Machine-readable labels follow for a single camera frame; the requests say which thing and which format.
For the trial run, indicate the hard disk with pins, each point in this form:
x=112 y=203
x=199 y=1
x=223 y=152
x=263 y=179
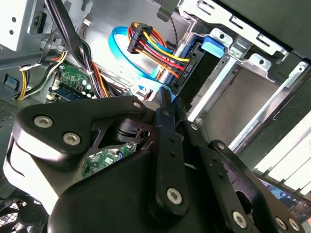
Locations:
x=201 y=70

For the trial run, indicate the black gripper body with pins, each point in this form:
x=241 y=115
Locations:
x=109 y=199

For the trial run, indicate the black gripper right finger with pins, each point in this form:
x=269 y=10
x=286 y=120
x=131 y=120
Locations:
x=218 y=174

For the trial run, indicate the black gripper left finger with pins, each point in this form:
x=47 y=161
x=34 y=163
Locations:
x=73 y=114

